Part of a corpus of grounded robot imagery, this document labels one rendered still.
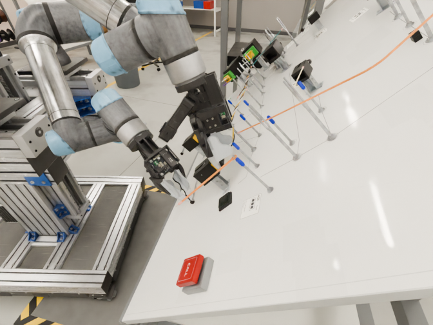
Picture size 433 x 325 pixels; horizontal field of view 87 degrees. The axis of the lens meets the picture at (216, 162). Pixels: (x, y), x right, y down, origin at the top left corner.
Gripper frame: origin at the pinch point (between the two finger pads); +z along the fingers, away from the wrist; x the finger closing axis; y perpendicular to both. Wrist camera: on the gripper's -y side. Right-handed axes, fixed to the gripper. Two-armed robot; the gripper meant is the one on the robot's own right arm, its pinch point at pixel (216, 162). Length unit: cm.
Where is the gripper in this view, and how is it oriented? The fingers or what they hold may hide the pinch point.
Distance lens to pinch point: 55.7
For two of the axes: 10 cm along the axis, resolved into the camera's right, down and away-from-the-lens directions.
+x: 0.6, -5.1, 8.6
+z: 3.6, 8.1, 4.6
